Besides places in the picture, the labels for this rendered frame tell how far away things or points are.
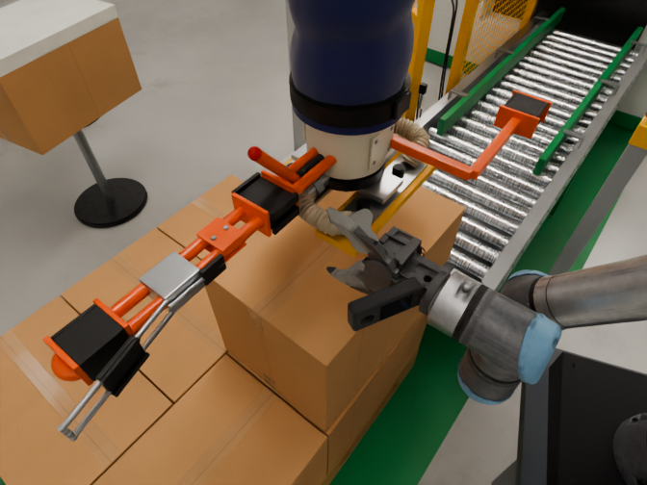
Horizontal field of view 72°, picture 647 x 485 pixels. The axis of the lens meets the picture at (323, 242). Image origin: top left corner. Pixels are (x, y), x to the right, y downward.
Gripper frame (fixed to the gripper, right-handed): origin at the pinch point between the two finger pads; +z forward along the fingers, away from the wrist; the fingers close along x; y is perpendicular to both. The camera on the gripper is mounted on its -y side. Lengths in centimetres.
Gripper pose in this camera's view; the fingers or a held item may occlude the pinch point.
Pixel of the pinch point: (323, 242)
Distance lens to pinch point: 73.8
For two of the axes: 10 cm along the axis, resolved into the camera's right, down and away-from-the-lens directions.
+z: -8.0, -4.5, 4.0
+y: 6.1, -6.0, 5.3
